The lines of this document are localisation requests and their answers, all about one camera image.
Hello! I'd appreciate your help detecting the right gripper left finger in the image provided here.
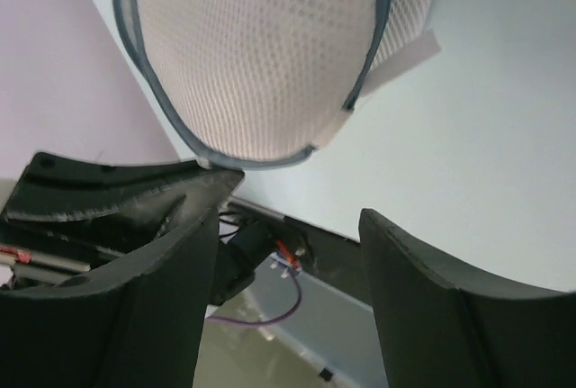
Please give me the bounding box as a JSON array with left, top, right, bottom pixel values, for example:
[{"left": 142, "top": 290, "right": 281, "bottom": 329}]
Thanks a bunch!
[{"left": 1, "top": 209, "right": 219, "bottom": 387}]

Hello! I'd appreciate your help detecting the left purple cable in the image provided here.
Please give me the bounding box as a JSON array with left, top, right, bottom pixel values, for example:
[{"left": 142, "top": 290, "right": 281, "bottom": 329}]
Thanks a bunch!
[{"left": 209, "top": 266, "right": 303, "bottom": 327}]

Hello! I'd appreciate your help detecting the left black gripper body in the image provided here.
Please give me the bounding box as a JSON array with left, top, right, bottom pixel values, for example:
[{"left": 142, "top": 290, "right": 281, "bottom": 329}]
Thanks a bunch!
[{"left": 1, "top": 218, "right": 171, "bottom": 292}]

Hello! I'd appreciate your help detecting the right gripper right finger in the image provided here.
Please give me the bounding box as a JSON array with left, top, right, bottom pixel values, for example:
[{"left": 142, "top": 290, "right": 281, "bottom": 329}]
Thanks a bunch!
[{"left": 358, "top": 209, "right": 575, "bottom": 387}]

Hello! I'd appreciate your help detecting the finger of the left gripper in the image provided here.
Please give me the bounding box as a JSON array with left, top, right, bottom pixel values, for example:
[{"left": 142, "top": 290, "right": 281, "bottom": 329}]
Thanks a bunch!
[{"left": 2, "top": 152, "right": 244, "bottom": 244}]

